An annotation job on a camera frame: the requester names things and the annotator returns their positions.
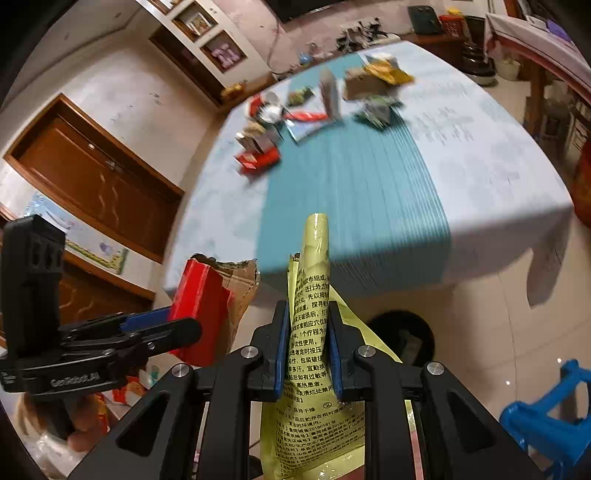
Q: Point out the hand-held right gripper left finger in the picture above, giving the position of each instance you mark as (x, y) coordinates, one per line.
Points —
(279, 350)

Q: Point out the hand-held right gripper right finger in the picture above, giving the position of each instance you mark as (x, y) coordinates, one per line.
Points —
(334, 355)

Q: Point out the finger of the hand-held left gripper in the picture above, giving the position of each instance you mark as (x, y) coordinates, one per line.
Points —
(147, 319)
(180, 332)

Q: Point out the red cardboard box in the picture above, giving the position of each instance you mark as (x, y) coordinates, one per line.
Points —
(198, 295)

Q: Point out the round waste bin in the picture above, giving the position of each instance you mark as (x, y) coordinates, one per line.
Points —
(406, 332)

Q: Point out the yellow printed packet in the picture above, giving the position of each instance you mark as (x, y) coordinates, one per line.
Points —
(314, 258)

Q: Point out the person's left hand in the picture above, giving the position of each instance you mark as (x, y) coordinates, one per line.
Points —
(87, 431)

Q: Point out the printed plastic bag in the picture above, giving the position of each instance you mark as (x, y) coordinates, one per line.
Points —
(134, 392)

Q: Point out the brown wooden door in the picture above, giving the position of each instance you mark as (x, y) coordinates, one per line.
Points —
(92, 175)

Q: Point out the blue white tablecloth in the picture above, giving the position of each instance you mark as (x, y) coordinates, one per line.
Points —
(369, 207)

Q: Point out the small red box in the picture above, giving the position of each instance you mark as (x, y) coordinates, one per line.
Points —
(258, 161)

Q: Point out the blue plastic stool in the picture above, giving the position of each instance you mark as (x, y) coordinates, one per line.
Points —
(531, 415)

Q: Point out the small printed carton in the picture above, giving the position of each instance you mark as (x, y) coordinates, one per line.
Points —
(254, 138)

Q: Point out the light blue packet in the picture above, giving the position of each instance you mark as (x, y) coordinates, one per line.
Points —
(302, 131)

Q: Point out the red wrapper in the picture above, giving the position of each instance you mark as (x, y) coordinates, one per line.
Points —
(307, 117)

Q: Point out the metal can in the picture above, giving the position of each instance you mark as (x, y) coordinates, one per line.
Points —
(271, 110)

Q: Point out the dark green wrapper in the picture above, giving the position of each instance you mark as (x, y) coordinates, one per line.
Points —
(376, 113)

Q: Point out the green snack packet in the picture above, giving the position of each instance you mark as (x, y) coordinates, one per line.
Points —
(300, 96)

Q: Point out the brown cardboard piece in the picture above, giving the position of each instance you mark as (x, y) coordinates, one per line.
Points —
(362, 85)

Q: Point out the purple toy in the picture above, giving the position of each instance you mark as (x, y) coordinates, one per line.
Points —
(226, 55)

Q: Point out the yellow snack wrapper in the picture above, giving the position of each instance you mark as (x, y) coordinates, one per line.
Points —
(388, 73)

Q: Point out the framed picture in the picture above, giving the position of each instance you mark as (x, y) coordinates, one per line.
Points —
(199, 22)

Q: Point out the stack of pots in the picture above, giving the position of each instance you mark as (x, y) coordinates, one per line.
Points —
(478, 64)

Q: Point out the white bucket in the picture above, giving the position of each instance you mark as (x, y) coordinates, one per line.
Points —
(508, 70)

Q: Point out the teal case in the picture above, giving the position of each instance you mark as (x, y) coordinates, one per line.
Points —
(422, 19)

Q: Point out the red storage box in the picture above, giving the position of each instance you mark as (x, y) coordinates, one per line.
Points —
(453, 25)

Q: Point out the cloth covered wooden table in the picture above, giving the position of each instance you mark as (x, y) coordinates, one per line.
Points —
(531, 37)

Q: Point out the colourful wall poster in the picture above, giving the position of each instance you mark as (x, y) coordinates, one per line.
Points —
(92, 249)

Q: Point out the white wall shelf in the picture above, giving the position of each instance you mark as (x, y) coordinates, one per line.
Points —
(210, 37)

